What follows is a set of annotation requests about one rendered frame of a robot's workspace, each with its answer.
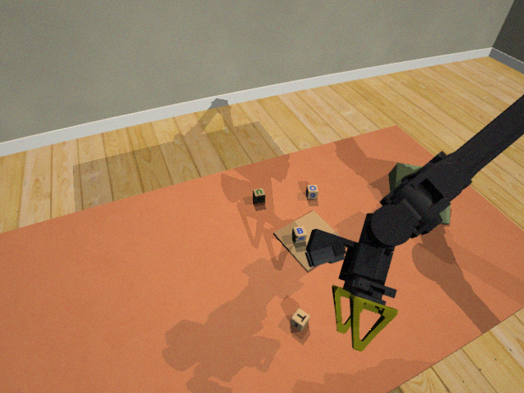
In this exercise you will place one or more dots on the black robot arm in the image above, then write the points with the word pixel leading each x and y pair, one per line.
pixel 392 225

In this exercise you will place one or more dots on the beige flat mat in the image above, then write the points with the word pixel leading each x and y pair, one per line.
pixel 310 221

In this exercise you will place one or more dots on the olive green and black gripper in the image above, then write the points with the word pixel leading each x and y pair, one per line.
pixel 358 289

